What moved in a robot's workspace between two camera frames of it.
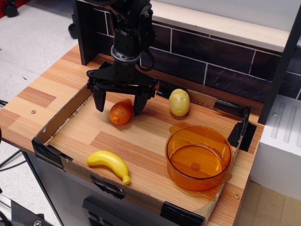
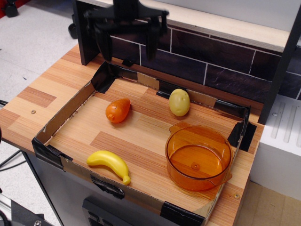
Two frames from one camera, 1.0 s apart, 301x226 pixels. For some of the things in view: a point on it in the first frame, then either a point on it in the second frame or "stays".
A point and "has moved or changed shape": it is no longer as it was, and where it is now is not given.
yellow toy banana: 101,157 stays
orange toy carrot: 120,112 has moved or changed shape
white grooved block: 277,163 stays
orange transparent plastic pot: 198,158 stays
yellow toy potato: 179,101 stays
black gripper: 122,76 to 124,13
